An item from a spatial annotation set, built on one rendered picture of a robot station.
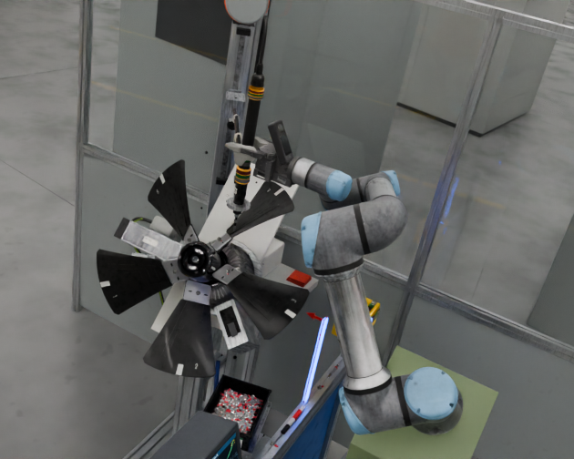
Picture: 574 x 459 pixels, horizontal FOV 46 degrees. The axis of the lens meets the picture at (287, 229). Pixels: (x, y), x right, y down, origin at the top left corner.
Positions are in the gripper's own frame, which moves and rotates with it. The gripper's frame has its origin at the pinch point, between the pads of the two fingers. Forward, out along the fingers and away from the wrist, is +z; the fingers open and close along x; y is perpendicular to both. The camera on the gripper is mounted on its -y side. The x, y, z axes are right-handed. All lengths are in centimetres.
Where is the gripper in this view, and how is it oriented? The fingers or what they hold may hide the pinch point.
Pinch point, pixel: (237, 138)
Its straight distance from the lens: 194.4
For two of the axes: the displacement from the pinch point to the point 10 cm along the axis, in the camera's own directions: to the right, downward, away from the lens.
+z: -8.6, -3.7, 3.5
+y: -1.8, 8.6, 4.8
